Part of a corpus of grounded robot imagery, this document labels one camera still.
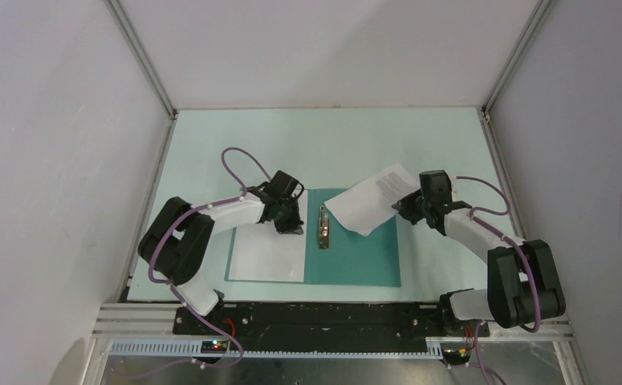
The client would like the printed white paper sheet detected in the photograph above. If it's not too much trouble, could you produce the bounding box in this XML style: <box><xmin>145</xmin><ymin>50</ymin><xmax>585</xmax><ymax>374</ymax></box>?
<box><xmin>225</xmin><ymin>222</ymin><xmax>307</xmax><ymax>283</ymax></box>

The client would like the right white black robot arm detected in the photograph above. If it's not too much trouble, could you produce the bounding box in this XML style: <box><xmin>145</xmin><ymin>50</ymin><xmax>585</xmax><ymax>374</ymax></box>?
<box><xmin>392</xmin><ymin>170</ymin><xmax>567</xmax><ymax>335</ymax></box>

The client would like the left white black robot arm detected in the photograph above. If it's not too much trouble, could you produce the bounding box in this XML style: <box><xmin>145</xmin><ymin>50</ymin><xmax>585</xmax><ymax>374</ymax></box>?
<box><xmin>137</xmin><ymin>170</ymin><xmax>305</xmax><ymax>334</ymax></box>

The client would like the left controller board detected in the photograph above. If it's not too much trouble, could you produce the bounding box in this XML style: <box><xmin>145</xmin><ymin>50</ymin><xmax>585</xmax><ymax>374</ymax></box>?
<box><xmin>200</xmin><ymin>339</ymin><xmax>230</xmax><ymax>355</ymax></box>

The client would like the controller board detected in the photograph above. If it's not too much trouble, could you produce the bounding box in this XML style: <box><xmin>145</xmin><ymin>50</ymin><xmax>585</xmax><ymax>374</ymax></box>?
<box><xmin>441</xmin><ymin>346</ymin><xmax>475</xmax><ymax>369</ymax></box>
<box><xmin>200</xmin><ymin>339</ymin><xmax>230</xmax><ymax>355</ymax></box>

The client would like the right controller board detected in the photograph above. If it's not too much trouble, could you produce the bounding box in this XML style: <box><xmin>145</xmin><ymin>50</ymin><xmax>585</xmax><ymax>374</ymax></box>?
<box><xmin>441</xmin><ymin>346</ymin><xmax>475</xmax><ymax>369</ymax></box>

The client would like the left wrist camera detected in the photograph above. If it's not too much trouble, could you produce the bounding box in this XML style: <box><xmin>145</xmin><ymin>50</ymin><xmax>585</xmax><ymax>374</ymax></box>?
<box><xmin>262</xmin><ymin>170</ymin><xmax>305</xmax><ymax>201</ymax></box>

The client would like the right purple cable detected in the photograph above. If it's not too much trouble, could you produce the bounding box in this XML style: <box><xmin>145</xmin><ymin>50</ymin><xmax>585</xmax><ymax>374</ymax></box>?
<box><xmin>453</xmin><ymin>176</ymin><xmax>543</xmax><ymax>385</ymax></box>

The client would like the purple cable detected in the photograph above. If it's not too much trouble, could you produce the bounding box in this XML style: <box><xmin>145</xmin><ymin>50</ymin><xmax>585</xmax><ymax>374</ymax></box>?
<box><xmin>113</xmin><ymin>147</ymin><xmax>274</xmax><ymax>371</ymax></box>
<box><xmin>453</xmin><ymin>176</ymin><xmax>543</xmax><ymax>385</ymax></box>

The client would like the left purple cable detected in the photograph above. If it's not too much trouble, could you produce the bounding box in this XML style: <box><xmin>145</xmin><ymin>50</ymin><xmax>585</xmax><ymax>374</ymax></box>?
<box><xmin>113</xmin><ymin>147</ymin><xmax>274</xmax><ymax>371</ymax></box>

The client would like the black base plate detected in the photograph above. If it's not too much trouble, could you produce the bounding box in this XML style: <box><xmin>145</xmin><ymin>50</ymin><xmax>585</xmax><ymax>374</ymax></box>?
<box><xmin>173</xmin><ymin>302</ymin><xmax>475</xmax><ymax>354</ymax></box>

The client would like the aluminium frame rail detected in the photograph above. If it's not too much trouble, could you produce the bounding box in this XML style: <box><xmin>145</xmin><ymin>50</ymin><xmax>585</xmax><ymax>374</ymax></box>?
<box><xmin>91</xmin><ymin>302</ymin><xmax>578</xmax><ymax>363</ymax></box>

